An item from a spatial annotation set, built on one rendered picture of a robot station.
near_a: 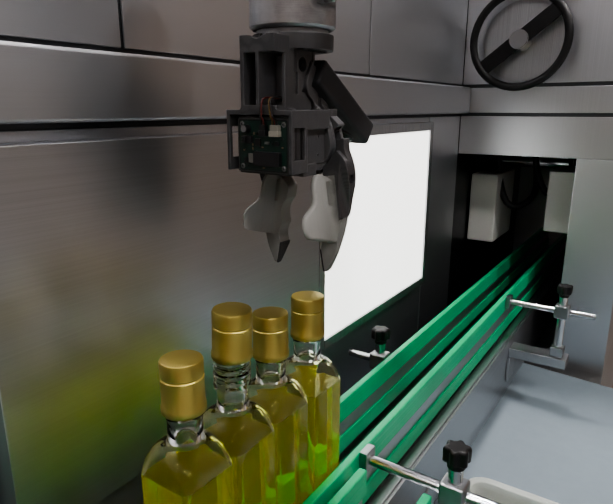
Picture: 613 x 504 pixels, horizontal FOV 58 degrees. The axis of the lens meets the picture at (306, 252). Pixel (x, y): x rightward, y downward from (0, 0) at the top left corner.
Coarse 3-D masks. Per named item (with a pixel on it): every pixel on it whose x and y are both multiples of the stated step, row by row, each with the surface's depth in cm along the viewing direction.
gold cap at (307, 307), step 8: (296, 296) 56; (304, 296) 56; (312, 296) 56; (320, 296) 56; (296, 304) 55; (304, 304) 54; (312, 304) 54; (320, 304) 55; (296, 312) 55; (304, 312) 55; (312, 312) 55; (320, 312) 55; (296, 320) 55; (304, 320) 55; (312, 320) 55; (320, 320) 55; (296, 328) 55; (304, 328) 55; (312, 328) 55; (320, 328) 56; (296, 336) 56; (304, 336) 55; (312, 336) 55; (320, 336) 56
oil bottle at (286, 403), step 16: (256, 384) 52; (288, 384) 53; (256, 400) 51; (272, 400) 51; (288, 400) 51; (304, 400) 53; (272, 416) 50; (288, 416) 51; (304, 416) 54; (288, 432) 52; (304, 432) 54; (288, 448) 52; (304, 448) 55; (288, 464) 53; (304, 464) 55; (288, 480) 53; (304, 480) 56; (288, 496) 54; (304, 496) 56
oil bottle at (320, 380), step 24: (288, 360) 58; (312, 384) 55; (336, 384) 58; (312, 408) 55; (336, 408) 59; (312, 432) 56; (336, 432) 60; (312, 456) 57; (336, 456) 60; (312, 480) 57
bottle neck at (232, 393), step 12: (216, 372) 46; (228, 372) 46; (240, 372) 46; (216, 384) 47; (228, 384) 46; (240, 384) 46; (228, 396) 47; (240, 396) 47; (228, 408) 47; (240, 408) 47
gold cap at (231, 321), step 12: (216, 312) 45; (228, 312) 45; (240, 312) 45; (216, 324) 45; (228, 324) 44; (240, 324) 45; (216, 336) 45; (228, 336) 45; (240, 336) 45; (216, 348) 45; (228, 348) 45; (240, 348) 45; (252, 348) 47; (216, 360) 46; (228, 360) 45; (240, 360) 45
